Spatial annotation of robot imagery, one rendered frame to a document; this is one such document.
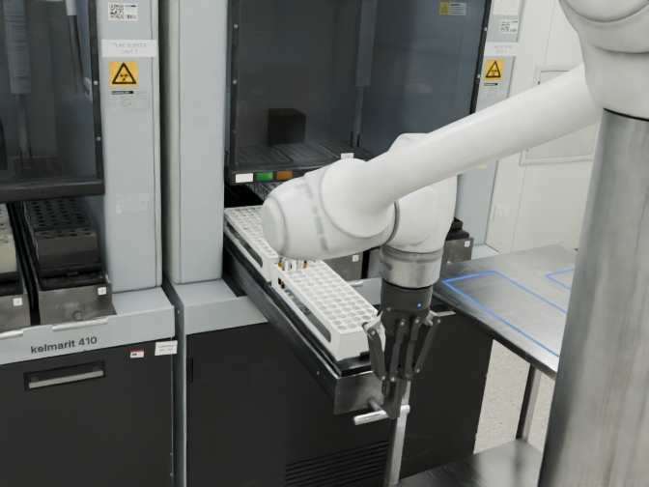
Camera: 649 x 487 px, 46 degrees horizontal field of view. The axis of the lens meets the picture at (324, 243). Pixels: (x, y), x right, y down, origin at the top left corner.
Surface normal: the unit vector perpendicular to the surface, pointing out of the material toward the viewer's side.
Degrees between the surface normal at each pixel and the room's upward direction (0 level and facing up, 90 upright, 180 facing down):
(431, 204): 89
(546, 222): 90
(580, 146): 90
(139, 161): 90
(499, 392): 0
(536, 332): 0
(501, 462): 0
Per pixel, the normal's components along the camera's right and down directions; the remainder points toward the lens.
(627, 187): -0.74, 0.20
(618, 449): -0.23, 0.33
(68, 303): 0.43, 0.37
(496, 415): 0.07, -0.92
